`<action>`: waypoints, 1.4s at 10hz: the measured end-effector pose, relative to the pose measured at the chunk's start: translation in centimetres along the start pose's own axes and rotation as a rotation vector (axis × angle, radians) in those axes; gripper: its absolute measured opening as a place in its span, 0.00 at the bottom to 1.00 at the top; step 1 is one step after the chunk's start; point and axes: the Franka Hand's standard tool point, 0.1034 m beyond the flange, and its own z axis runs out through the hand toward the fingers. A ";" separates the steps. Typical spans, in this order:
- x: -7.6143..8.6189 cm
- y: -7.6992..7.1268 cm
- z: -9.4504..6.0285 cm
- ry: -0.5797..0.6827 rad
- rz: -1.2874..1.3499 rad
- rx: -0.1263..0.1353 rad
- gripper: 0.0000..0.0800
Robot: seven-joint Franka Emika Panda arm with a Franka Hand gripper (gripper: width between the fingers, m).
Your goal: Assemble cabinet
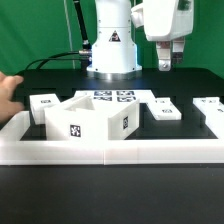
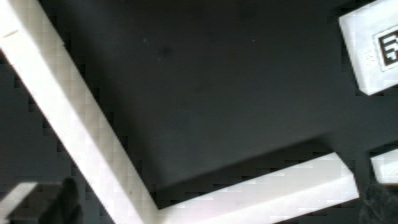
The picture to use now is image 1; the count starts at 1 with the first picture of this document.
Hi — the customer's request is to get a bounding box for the white marker base plate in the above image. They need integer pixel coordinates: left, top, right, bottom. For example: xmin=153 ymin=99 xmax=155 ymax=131
xmin=75 ymin=90 xmax=155 ymax=103

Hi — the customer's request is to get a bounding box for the black ribbed hose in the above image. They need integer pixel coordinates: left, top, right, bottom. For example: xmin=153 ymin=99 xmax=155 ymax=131
xmin=73 ymin=0 xmax=92 ymax=51

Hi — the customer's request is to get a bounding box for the white cabinet body box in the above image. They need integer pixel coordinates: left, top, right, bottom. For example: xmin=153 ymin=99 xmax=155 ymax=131
xmin=45 ymin=96 xmax=140 ymax=142

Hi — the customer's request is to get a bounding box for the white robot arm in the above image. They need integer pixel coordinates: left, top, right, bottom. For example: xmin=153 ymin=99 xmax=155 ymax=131
xmin=87 ymin=0 xmax=194 ymax=80

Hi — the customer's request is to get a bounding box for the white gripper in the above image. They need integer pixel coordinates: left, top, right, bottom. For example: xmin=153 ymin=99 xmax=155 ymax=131
xmin=131 ymin=0 xmax=194 ymax=71

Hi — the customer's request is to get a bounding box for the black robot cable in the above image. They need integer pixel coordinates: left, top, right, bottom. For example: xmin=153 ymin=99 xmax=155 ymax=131
xmin=25 ymin=50 xmax=93 ymax=71

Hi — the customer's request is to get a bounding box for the bare human hand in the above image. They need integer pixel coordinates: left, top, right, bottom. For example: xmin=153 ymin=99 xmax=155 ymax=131
xmin=0 ymin=71 xmax=24 ymax=123

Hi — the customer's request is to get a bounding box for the white cabinet top block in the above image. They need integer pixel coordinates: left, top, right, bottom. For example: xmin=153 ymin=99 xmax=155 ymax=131
xmin=29 ymin=94 xmax=60 ymax=125

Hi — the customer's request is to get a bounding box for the white U-shaped fence frame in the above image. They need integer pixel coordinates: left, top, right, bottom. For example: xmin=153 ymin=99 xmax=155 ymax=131
xmin=0 ymin=111 xmax=224 ymax=165

